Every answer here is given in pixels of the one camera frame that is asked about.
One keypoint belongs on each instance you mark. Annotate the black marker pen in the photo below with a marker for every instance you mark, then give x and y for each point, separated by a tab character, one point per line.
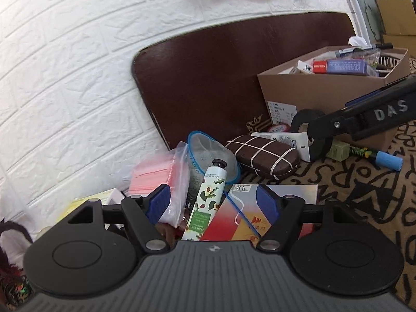
364	49

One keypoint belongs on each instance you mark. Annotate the blue rimmed hand net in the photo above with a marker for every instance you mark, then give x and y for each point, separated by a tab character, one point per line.
208	149

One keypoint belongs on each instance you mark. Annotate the black tape roll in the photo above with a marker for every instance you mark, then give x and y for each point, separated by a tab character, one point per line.
320	151

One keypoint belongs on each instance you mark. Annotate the white tissue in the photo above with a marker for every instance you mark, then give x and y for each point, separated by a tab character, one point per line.
357	41

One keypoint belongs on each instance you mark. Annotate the purple blue box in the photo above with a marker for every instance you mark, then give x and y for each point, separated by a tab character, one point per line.
349	67

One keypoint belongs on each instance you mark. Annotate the small green box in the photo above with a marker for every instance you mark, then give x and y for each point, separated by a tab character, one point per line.
337	151

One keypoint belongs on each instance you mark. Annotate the white squeeze tube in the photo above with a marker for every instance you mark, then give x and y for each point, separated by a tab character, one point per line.
286	140

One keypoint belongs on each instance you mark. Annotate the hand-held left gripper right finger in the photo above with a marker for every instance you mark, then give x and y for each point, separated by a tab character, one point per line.
267	203

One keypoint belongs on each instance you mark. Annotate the avocado print hand cream tube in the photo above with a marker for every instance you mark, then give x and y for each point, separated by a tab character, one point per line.
208	198

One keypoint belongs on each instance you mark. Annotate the green bottle with blue cap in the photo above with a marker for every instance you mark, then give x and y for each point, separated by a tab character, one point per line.
388	161

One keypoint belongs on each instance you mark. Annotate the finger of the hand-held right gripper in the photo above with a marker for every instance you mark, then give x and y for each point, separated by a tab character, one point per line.
373	95
386	115

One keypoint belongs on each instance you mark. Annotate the colourful flat box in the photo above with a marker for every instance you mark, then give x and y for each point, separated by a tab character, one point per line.
292	198

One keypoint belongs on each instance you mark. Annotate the dark brown wooden board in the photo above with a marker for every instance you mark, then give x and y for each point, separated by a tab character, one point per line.
208	81

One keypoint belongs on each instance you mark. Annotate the grey door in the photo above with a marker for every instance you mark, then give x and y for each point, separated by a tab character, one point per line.
360	3

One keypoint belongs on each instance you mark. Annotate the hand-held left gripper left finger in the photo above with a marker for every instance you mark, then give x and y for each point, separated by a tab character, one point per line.
158	203

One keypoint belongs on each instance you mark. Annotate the dark red feathery thing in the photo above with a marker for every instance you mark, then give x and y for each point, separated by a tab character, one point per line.
13	256

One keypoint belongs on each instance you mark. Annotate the large brown cardboard box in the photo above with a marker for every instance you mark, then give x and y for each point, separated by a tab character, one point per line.
398	13

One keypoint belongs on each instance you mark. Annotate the zip bag of pink sheets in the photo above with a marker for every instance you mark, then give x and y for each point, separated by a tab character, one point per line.
152	175

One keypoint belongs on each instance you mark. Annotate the brown checked glasses case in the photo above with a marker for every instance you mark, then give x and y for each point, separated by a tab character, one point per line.
263	156

